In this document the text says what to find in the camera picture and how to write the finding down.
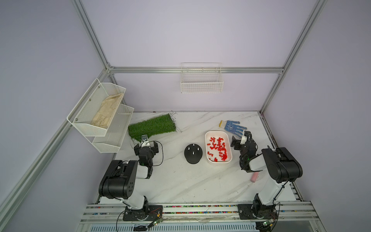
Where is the black round screw base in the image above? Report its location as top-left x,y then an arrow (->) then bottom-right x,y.
184,144 -> 203,164

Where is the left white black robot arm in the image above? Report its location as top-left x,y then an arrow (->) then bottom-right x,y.
99,141 -> 163,224

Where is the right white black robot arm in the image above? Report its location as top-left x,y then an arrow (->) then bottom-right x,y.
231,131 -> 303,221

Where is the white plastic tray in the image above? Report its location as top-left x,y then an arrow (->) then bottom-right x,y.
205,130 -> 232,164

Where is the blue dotted work glove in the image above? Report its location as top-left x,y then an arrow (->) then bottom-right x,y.
219,120 -> 247,138

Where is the green artificial grass mat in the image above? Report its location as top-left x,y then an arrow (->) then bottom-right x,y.
128,114 -> 176,141

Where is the lower white mesh shelf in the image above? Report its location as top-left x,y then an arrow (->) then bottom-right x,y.
92,104 -> 134,153

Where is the white mesh shelf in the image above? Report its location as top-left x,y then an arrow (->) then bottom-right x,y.
92,104 -> 134,153
67,79 -> 126,137

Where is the beige cloth glove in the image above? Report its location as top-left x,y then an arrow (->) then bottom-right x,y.
90,93 -> 124,129

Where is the upper white mesh shelf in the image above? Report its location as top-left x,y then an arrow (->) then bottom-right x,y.
67,79 -> 126,137

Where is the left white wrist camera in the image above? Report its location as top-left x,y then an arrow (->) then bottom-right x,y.
141,135 -> 150,148

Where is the aluminium mounting rail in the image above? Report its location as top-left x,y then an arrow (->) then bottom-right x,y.
80,202 -> 320,224

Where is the white wire wall basket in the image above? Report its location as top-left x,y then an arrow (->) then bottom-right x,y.
180,62 -> 224,94

